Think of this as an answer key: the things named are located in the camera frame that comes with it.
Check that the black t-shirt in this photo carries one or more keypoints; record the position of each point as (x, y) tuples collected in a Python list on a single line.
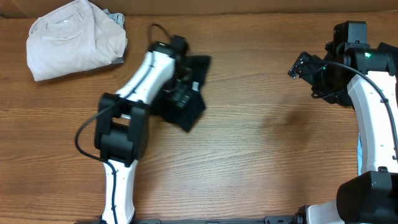
[(194, 69)]

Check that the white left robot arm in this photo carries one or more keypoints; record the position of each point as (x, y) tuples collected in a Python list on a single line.
[(122, 126)]

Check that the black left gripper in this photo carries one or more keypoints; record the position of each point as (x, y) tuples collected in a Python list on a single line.
[(193, 101)]

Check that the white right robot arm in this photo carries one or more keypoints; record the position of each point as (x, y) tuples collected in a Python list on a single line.
[(356, 75)]

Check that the folded white garment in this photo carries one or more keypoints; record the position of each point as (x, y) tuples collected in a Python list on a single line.
[(76, 37)]

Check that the folded light blue jeans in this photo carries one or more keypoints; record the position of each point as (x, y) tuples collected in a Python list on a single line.
[(119, 19)]

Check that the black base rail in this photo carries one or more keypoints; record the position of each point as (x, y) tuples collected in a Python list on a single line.
[(285, 219)]

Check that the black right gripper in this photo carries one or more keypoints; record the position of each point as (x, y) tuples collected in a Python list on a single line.
[(303, 61)]

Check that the light blue cloth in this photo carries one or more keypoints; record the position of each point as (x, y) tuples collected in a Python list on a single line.
[(359, 155)]

